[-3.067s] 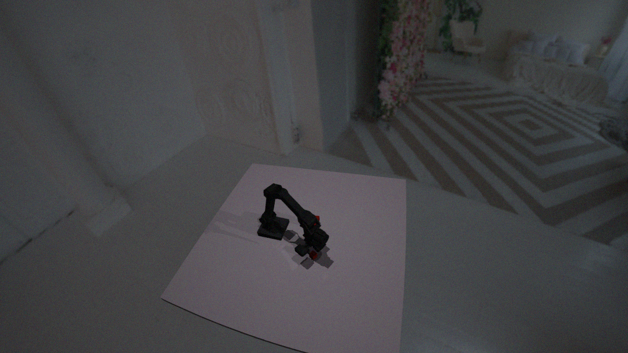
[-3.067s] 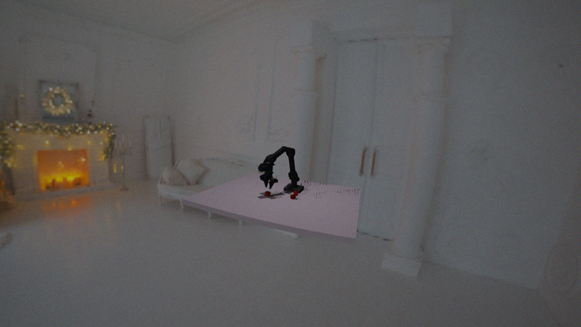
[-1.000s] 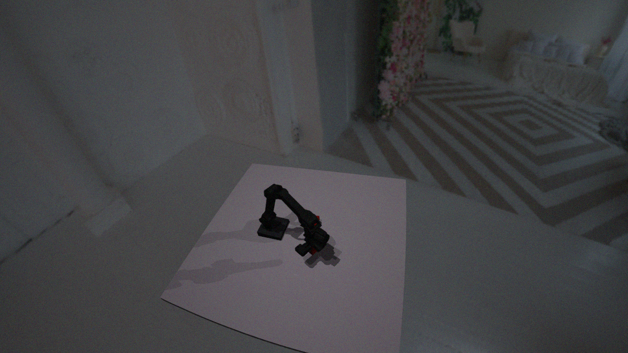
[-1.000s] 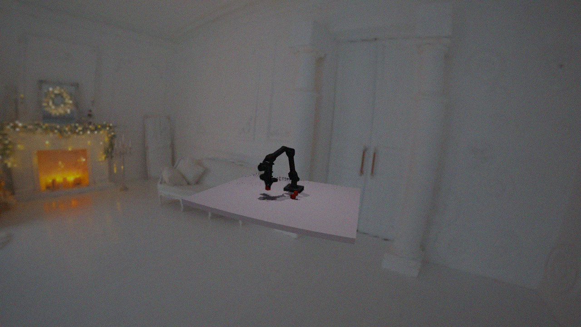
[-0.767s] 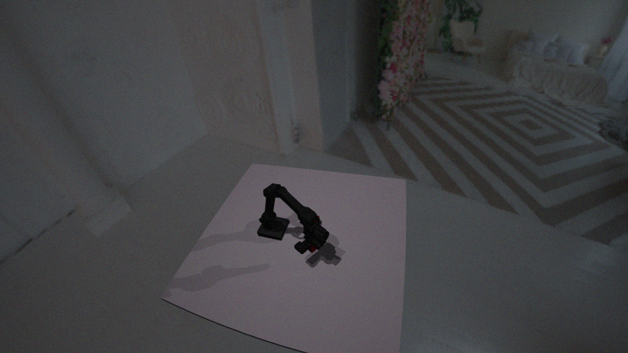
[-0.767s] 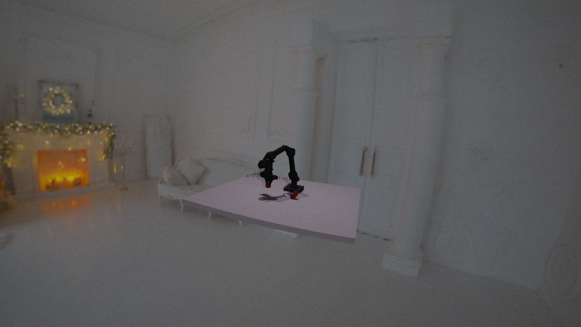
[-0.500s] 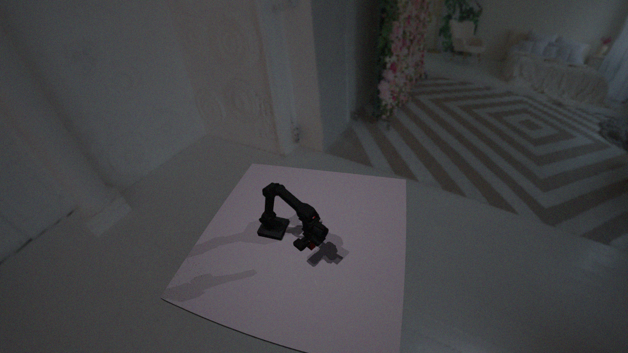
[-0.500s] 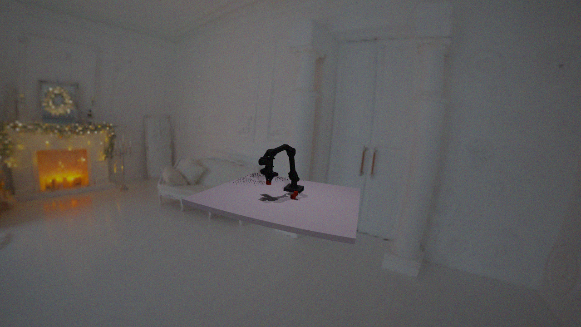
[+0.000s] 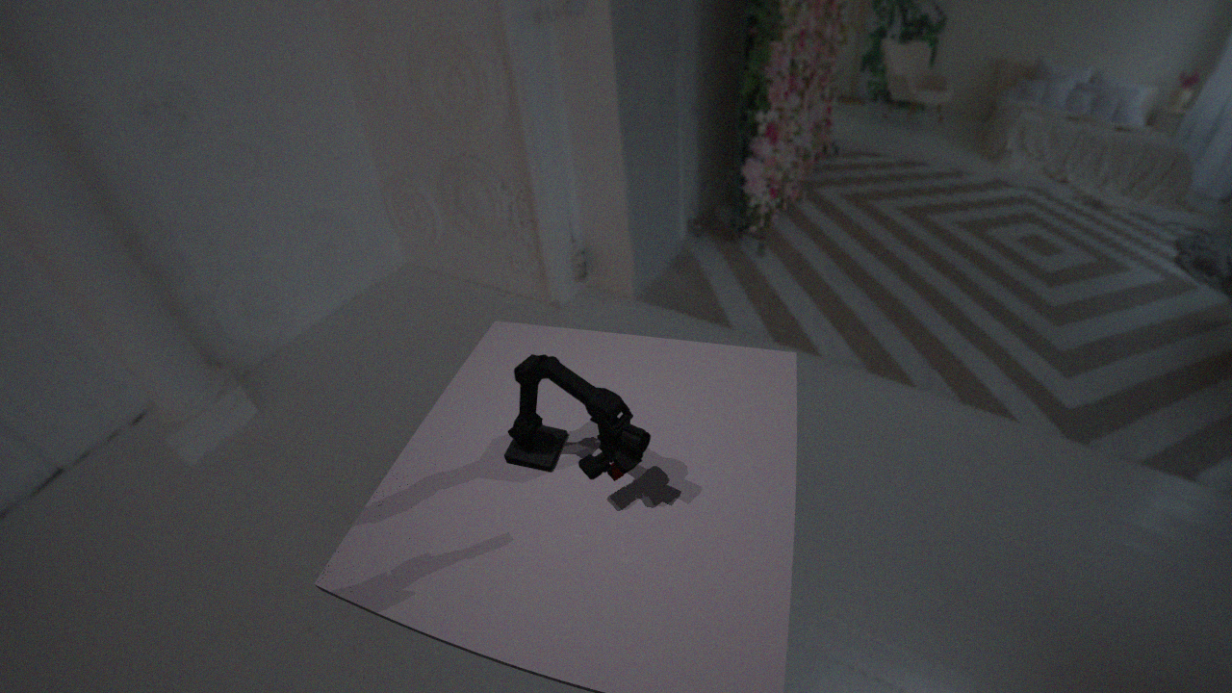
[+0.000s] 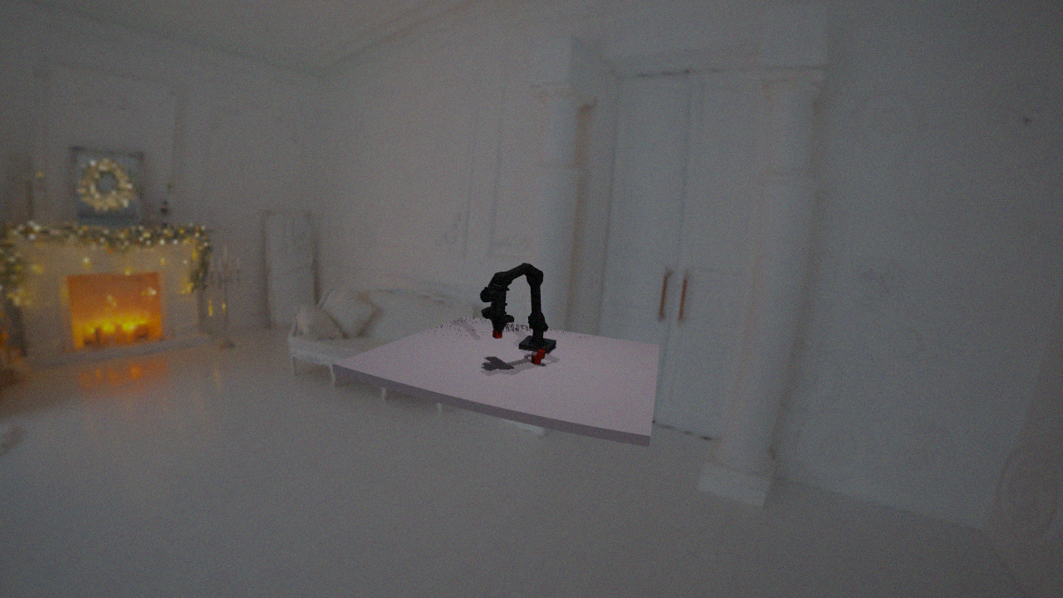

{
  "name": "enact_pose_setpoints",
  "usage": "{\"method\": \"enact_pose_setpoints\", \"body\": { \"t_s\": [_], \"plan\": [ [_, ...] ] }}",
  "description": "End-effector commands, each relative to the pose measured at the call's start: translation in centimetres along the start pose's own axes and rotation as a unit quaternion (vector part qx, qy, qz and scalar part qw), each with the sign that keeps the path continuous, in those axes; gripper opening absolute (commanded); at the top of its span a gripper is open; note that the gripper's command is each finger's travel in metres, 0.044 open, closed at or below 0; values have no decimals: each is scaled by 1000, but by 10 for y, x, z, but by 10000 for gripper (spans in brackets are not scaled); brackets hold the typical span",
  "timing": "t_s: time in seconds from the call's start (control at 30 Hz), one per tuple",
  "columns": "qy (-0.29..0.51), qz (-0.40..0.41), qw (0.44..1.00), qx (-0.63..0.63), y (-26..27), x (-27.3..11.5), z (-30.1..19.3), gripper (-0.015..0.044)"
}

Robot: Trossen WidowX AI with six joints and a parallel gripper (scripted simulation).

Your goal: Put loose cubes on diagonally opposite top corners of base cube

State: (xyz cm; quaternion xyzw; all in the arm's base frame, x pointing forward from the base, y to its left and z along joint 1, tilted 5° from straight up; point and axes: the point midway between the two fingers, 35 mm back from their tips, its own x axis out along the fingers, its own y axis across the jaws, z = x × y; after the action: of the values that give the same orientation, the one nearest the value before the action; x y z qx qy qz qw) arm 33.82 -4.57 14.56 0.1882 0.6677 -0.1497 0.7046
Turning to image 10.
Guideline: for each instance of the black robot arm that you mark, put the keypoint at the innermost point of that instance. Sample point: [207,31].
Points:
[498,292]

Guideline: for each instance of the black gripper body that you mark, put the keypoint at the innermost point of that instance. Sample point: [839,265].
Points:
[502,315]

